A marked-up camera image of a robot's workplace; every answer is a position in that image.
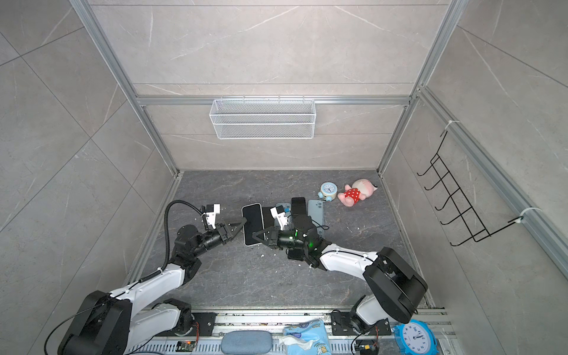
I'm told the grey blue cushion pad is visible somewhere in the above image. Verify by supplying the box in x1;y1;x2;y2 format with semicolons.
220;331;273;355

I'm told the round blue clock device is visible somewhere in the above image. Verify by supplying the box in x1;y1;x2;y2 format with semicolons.
393;320;439;355

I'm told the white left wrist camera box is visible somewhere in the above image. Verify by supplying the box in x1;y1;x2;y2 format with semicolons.
201;204;220;231

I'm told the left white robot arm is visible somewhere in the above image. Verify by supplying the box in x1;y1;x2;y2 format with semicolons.
57;217;246;354

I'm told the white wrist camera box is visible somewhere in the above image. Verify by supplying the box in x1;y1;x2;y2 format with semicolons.
271;206;291;231
201;204;220;231

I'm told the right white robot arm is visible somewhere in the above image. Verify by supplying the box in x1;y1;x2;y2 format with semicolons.
251;216;428;332

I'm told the white wire mesh basket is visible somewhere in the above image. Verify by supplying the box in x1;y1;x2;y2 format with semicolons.
209;99;317;140

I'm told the blue cream alarm clock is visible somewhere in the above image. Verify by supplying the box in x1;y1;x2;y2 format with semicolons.
317;181;338;202

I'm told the light blue phone case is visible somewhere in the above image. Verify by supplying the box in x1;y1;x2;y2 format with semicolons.
308;200;324;230
275;203;291;213

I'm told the pink plush pig toy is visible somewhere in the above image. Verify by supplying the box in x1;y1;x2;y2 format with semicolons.
337;179;378;207

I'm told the cased phone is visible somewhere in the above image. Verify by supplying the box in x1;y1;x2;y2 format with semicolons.
291;197;308;217
241;203;263;246
262;207;275;229

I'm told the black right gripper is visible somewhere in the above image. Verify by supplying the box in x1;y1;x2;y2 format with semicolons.
253;227;311;251

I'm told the black wire hook rack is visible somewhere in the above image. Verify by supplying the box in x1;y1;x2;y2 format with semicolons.
416;131;525;248

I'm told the blue tissue pack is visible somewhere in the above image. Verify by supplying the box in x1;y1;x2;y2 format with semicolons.
279;319;331;355

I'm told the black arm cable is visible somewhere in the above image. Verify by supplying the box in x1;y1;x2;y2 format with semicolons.
161;199;205;272

